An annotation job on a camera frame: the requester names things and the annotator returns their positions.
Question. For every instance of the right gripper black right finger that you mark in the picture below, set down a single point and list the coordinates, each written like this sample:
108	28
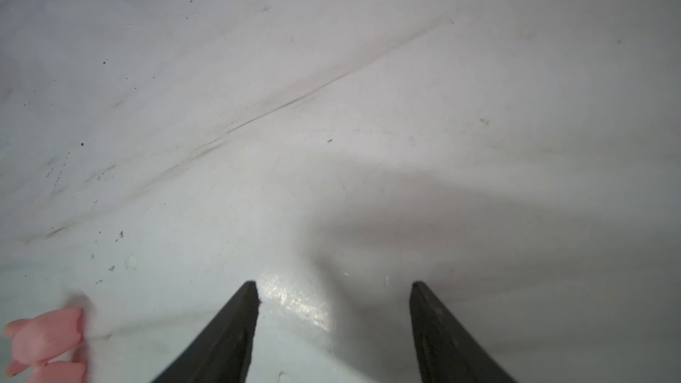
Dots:
445	351

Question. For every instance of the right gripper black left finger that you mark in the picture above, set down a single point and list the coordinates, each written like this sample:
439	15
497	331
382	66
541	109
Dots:
222	352

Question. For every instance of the pink piglet toy cluster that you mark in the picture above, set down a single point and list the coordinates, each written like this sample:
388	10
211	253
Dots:
38	342

